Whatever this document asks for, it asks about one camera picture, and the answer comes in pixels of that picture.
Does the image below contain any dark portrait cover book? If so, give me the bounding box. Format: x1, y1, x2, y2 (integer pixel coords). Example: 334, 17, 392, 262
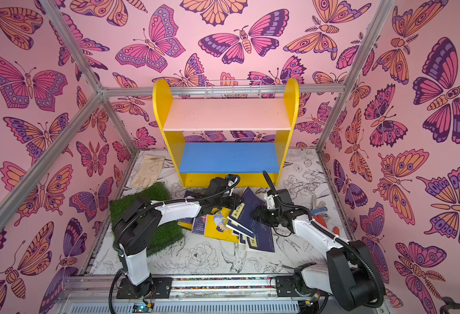
177, 190, 199, 230

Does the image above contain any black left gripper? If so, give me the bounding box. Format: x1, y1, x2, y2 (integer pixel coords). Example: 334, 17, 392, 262
212, 193, 246, 211

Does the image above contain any aluminium frame post right rear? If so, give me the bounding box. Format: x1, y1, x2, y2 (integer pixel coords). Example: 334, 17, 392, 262
316, 0, 395, 153

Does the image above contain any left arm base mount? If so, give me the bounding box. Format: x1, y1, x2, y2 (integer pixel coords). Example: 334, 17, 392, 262
116, 277, 173, 300

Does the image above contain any yellow cartoon cover book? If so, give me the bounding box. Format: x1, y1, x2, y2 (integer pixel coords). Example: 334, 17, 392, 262
204, 208, 239, 243

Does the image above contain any green artificial grass mat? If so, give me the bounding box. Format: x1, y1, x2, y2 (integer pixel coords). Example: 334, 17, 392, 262
109, 181, 185, 258

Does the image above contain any navy book yellow label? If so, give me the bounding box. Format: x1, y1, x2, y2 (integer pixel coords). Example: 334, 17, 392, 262
227, 187, 263, 240

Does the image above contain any yellow wooden bookshelf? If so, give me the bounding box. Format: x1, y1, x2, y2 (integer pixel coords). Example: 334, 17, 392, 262
153, 79, 300, 188

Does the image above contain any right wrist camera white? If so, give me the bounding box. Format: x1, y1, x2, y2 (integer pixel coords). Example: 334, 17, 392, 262
264, 194, 276, 210

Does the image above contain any small green circuit board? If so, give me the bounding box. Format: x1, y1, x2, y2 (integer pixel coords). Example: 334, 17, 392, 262
132, 303, 154, 313

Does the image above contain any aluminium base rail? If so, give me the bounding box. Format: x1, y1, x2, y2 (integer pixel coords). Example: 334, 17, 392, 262
56, 272, 392, 314

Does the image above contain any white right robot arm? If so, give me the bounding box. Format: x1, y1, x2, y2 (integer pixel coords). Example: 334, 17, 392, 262
253, 188, 385, 311

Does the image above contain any purple cover book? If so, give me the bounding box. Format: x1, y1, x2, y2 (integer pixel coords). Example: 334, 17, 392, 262
191, 215, 206, 236

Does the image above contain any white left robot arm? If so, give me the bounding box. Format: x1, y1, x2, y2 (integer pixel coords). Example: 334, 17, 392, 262
113, 174, 240, 287

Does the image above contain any beige cloth glove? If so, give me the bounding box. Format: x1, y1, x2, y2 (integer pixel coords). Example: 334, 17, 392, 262
130, 155, 165, 190

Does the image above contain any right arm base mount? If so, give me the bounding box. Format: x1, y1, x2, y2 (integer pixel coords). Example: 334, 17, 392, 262
274, 275, 317, 297

